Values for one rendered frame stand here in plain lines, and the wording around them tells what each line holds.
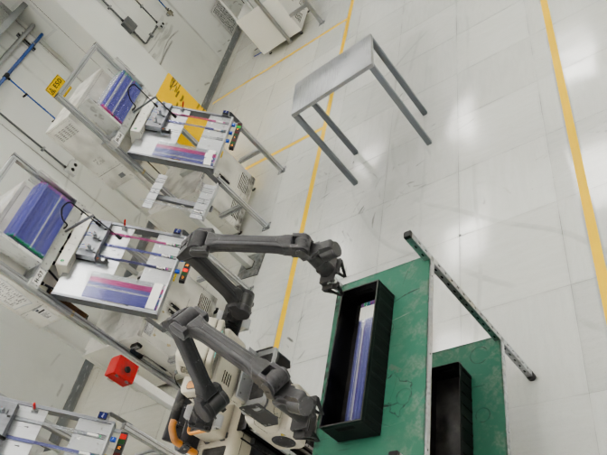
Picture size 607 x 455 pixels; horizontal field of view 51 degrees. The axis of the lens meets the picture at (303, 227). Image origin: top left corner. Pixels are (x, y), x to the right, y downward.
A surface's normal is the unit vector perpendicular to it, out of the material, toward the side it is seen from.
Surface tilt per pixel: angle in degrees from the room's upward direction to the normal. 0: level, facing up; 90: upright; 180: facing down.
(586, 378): 0
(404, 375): 0
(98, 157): 90
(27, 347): 90
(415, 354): 0
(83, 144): 90
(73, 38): 90
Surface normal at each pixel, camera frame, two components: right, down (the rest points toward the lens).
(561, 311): -0.61, -0.61
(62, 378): 0.77, -0.33
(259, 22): -0.16, 0.72
